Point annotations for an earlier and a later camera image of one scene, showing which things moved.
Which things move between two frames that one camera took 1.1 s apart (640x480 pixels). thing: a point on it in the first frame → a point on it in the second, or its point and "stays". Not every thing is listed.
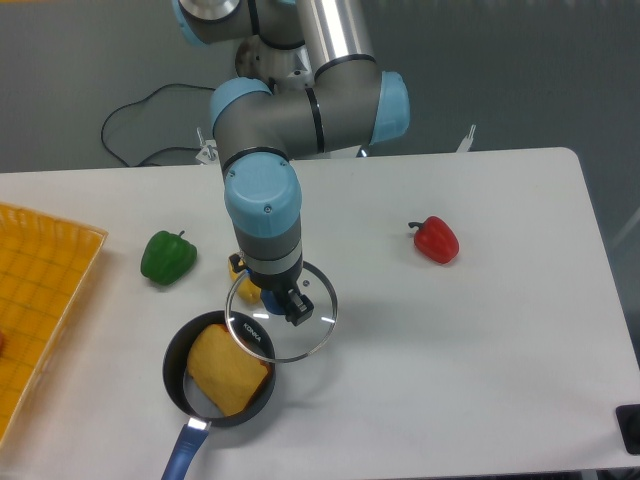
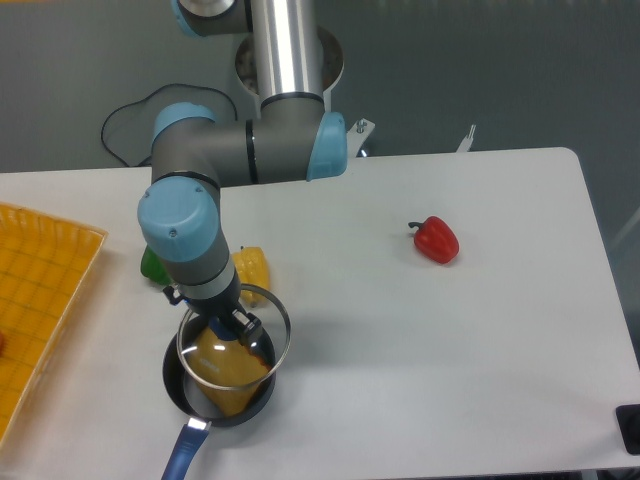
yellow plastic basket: [47, 268] stays
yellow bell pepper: [247, 289] stays
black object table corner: [628, 418] stays
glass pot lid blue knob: [270, 337] → [216, 354]
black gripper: [298, 307] → [248, 326]
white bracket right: [467, 141] stays
